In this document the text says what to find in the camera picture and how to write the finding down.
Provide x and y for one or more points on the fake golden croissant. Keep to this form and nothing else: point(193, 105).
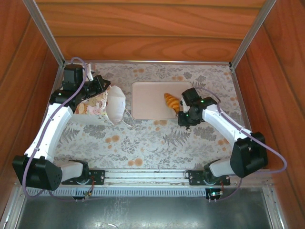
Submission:
point(172, 102)

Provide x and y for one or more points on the pastel print paper bag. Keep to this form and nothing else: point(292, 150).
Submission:
point(115, 105)

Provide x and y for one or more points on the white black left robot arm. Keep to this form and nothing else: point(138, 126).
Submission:
point(54, 128)

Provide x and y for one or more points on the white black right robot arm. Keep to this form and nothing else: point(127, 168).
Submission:
point(221, 121)

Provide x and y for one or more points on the beige plastic tray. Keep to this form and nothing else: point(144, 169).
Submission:
point(147, 100)

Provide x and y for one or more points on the floral print table cover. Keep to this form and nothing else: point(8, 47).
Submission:
point(147, 143)

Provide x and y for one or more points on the shiny metal sheet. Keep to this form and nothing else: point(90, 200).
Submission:
point(166, 214)

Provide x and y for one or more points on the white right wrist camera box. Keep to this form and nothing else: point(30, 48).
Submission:
point(182, 106)

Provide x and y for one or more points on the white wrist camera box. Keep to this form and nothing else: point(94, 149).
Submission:
point(90, 72)
point(182, 106)

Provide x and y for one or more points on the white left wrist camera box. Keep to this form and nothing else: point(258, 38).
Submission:
point(90, 72)

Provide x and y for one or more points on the aluminium table back rail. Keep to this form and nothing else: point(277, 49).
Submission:
point(143, 62)

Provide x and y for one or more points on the aluminium frame post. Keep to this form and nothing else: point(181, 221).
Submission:
point(271, 207)
point(12, 210)
point(255, 26)
point(43, 28)

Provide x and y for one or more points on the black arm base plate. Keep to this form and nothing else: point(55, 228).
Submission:
point(97, 177)
point(195, 177)

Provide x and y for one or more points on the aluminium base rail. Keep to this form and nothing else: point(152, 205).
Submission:
point(143, 175)

